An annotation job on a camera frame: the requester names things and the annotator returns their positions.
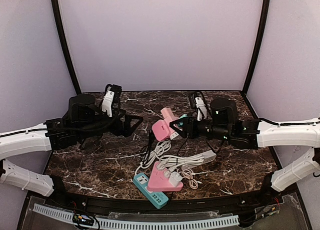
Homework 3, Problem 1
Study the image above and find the pink cube socket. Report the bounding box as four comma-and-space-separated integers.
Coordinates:
151, 119, 175, 141

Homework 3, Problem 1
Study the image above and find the teal charger plug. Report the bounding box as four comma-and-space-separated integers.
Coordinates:
177, 114, 188, 127

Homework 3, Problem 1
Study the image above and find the light pink charger block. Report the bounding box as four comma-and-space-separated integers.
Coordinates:
160, 107, 175, 120

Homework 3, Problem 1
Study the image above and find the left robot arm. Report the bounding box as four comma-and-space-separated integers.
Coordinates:
0, 94, 143, 197

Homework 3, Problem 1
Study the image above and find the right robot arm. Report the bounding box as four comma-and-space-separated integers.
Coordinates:
169, 98, 320, 195

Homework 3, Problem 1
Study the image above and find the white cube socket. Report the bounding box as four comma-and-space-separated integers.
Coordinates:
169, 132, 180, 140

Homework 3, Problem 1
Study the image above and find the white power strip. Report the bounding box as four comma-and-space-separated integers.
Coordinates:
180, 150, 217, 170

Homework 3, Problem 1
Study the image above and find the white usb charger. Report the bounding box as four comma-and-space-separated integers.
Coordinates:
168, 171, 183, 187

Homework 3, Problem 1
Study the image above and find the pink triangular power strip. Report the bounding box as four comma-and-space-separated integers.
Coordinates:
147, 161, 184, 192

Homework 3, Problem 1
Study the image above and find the teal power strip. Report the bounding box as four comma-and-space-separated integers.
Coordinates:
132, 173, 169, 209

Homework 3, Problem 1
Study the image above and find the left circuit board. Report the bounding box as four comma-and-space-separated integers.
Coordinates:
72, 213, 95, 225

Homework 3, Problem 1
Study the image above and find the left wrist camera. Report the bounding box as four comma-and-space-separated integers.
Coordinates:
100, 84, 122, 117

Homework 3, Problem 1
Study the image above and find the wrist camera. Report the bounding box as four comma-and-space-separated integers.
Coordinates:
100, 84, 122, 117
188, 90, 208, 121

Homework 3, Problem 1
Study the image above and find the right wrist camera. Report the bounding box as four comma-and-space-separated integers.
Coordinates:
188, 90, 208, 121

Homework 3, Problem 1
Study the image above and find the white coiled power cord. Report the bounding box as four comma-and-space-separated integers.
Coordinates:
134, 141, 206, 177

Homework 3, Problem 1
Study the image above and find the black cable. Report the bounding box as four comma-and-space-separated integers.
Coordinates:
138, 129, 157, 165

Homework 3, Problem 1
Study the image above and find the pink usb cable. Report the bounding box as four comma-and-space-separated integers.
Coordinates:
181, 167, 204, 190

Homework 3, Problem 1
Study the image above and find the black front rail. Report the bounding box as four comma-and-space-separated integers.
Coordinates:
49, 189, 273, 218

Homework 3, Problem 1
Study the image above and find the white slotted cable duct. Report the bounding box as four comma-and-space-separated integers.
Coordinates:
32, 202, 241, 229

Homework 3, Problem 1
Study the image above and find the left black frame post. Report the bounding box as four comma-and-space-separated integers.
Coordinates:
50, 0, 82, 95

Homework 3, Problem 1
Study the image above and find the black frame post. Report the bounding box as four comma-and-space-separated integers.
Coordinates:
241, 0, 271, 96
50, 0, 82, 95

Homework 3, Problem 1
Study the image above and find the right black frame post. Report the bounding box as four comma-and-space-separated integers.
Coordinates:
241, 0, 271, 96

